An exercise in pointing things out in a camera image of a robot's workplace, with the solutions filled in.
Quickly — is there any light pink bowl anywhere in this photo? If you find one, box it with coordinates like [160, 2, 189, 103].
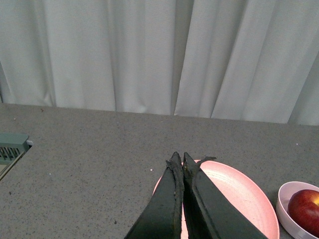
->
[276, 181, 319, 239]

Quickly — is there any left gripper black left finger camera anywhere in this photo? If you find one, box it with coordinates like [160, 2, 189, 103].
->
[125, 152, 184, 239]

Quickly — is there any pink round plate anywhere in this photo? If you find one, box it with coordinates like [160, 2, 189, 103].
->
[152, 159, 280, 239]

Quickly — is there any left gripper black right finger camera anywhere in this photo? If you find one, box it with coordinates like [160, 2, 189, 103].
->
[182, 152, 266, 239]

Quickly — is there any green slotted rack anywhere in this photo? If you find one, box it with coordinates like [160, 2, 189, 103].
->
[0, 132, 33, 180]

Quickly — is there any white pleated curtain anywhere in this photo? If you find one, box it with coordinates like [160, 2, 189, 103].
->
[0, 0, 319, 125]

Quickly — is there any red apple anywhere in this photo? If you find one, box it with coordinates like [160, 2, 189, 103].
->
[288, 189, 319, 238]

